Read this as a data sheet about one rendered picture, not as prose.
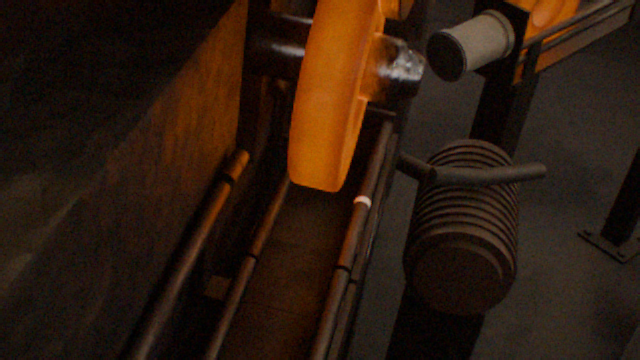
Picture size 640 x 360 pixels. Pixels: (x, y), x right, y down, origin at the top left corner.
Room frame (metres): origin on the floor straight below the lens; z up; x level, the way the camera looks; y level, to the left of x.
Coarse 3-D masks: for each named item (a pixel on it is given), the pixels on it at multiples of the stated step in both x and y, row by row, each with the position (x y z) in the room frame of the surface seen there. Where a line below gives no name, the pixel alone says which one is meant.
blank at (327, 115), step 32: (320, 0) 0.44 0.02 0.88; (352, 0) 0.44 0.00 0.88; (320, 32) 0.42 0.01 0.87; (352, 32) 0.42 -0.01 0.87; (320, 64) 0.41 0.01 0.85; (352, 64) 0.41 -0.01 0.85; (320, 96) 0.40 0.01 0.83; (352, 96) 0.40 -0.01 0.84; (320, 128) 0.40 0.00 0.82; (352, 128) 0.44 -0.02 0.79; (288, 160) 0.41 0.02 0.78; (320, 160) 0.40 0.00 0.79
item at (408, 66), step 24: (264, 24) 0.47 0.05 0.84; (288, 24) 0.47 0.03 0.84; (264, 48) 0.46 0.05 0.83; (288, 48) 0.46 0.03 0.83; (384, 48) 0.46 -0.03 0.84; (408, 48) 0.47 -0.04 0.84; (264, 72) 0.46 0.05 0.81; (288, 72) 0.46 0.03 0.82; (384, 72) 0.45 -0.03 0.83; (408, 72) 0.46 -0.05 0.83; (360, 96) 0.46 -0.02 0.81; (384, 96) 0.45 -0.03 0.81; (408, 96) 0.46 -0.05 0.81
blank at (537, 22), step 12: (516, 0) 0.89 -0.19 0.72; (528, 0) 0.90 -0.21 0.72; (540, 0) 0.98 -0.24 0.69; (552, 0) 0.97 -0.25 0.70; (564, 0) 0.97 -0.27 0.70; (576, 0) 0.99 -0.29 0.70; (540, 12) 0.97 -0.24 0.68; (552, 12) 0.96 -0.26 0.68; (564, 12) 0.97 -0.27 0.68; (528, 24) 0.91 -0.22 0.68; (540, 24) 0.94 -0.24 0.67; (552, 24) 0.96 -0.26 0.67; (552, 36) 0.97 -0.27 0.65
